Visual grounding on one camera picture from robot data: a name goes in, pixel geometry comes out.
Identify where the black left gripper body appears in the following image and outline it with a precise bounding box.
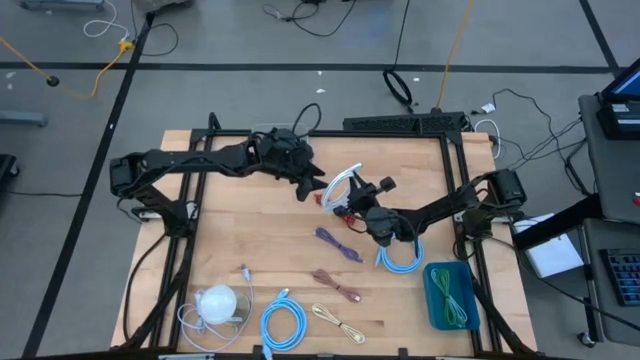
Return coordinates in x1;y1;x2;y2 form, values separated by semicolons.
255;128;317;202

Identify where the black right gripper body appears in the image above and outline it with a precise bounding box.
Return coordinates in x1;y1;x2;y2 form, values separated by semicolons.
333;176;401;236

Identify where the red braided USB cable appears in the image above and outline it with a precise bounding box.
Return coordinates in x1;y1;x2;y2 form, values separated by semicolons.
313;193;358;226

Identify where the purple braided USB cable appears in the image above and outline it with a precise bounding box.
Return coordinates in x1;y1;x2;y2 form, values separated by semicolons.
313;227;365;265

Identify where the light blue ethernet cable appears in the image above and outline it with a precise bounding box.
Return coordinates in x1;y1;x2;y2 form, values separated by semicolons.
258;287;308;360
374;234;426;275

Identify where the brown braided USB cable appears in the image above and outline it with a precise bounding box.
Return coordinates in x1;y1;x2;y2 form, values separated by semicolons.
310;268;362;304

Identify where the beige braided USB cable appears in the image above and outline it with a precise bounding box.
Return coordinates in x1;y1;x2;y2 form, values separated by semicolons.
310;302;367;345

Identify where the green braided USB cable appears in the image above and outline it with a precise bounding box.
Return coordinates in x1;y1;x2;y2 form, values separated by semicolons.
430;268;469;329

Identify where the black perforated power strip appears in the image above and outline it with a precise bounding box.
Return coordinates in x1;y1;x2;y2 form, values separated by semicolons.
342;111;469;135

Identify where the teal plastic bin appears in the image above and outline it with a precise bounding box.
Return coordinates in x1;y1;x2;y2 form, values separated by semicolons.
422;260;481;332

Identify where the white dome device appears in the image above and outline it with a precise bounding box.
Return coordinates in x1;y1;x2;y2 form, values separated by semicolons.
197;284;239;326

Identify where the black metal beam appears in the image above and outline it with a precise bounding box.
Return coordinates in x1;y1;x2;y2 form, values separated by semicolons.
512;193;602;251

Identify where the white box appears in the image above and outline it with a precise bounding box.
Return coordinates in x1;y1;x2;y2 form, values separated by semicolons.
512;213;585;279

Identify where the grey rolling desk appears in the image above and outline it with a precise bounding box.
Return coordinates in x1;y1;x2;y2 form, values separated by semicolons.
578;93;640;349

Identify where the grey metal bar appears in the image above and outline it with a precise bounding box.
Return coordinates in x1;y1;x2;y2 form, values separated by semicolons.
0;109;49;128

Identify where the black laptop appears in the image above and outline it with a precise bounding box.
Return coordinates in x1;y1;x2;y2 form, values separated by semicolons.
595;57;640;141

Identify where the black keyboard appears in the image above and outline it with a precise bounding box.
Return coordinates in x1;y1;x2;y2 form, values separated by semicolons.
598;247;640;307

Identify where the black aluminium table frame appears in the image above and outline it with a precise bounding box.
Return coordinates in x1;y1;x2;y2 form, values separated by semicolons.
110;112;539;360

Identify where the black coiled floor cable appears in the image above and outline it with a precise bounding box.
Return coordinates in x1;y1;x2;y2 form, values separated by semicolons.
382;0;415;109

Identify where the black tangled floor cable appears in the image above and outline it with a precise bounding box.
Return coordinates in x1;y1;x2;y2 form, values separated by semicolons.
262;0;357;39

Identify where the white looped cable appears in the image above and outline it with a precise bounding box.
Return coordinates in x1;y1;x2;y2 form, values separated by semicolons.
473;118;502;160

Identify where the orange floor cord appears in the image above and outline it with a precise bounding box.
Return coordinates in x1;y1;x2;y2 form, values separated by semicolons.
435;0;476;112

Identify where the white round charger with cable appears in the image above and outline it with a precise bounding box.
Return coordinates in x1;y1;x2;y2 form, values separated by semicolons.
177;264;256;353

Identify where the black cable bundle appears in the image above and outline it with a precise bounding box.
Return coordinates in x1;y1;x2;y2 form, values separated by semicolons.
492;88;587;181

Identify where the yellow extension cord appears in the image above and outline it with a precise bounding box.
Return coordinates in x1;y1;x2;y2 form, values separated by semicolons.
0;35;136;100

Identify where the white floor cable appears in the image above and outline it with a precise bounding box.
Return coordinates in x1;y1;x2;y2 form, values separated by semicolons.
82;0;130;41

